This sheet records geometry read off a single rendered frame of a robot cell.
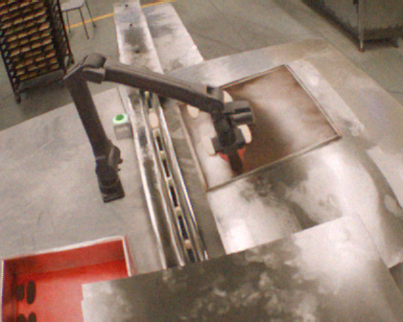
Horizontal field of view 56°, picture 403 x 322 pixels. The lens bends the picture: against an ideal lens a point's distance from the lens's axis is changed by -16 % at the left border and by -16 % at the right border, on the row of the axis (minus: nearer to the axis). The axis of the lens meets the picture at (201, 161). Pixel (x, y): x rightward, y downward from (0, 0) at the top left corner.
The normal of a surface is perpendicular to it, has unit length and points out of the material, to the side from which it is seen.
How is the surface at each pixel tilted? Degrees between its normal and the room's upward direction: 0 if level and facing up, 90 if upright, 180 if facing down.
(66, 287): 0
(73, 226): 0
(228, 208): 10
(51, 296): 0
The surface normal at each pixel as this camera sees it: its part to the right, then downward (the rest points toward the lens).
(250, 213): -0.28, -0.68
